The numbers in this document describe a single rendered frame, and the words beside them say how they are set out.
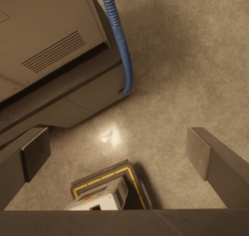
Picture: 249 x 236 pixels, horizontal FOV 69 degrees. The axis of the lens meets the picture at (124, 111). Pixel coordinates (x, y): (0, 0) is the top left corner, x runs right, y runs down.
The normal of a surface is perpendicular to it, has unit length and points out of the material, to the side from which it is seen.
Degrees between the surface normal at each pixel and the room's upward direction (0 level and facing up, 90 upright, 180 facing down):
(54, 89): 0
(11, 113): 0
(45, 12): 90
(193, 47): 0
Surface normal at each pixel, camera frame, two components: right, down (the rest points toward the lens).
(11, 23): 0.48, 0.85
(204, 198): -0.11, -0.15
